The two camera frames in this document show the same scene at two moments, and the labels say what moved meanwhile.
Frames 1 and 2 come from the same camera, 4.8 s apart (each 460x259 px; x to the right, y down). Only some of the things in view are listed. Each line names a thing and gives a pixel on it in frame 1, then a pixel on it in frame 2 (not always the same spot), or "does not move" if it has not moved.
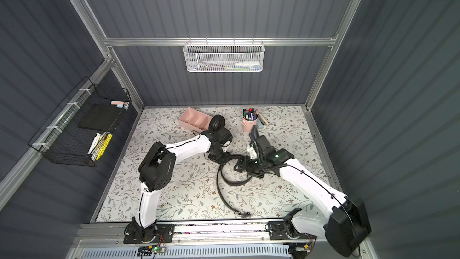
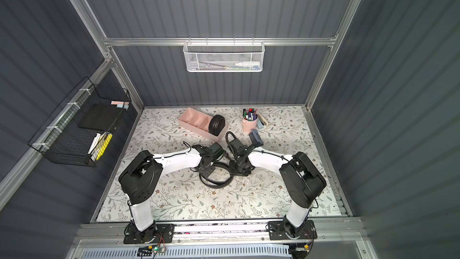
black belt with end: [229, 157] -> [212, 184]
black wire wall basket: [78, 130] does not move
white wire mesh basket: [224, 56] does not move
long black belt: [217, 123] does not move
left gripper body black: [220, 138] -> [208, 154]
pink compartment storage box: [195, 119] does not move
